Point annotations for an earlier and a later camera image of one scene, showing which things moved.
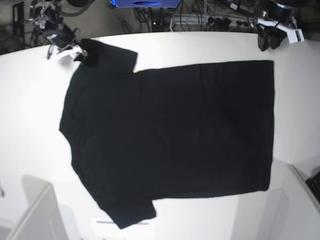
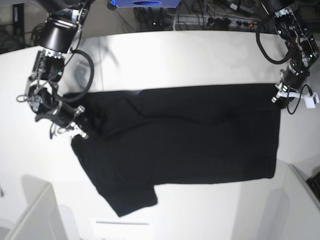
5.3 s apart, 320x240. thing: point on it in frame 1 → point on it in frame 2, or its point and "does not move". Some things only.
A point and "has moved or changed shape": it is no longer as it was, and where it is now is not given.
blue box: [146, 3] does not move
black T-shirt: [166, 132] has moved or changed shape
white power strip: [206, 20] does not move
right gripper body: [269, 36] → [295, 75]
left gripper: [63, 35] → [63, 115]
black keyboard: [314, 183] does not move
